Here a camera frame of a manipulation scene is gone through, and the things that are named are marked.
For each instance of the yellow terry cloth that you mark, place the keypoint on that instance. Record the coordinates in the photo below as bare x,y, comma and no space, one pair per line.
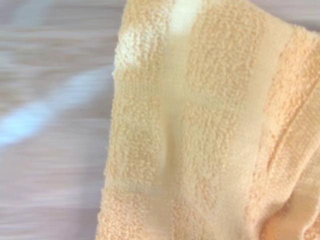
200,130

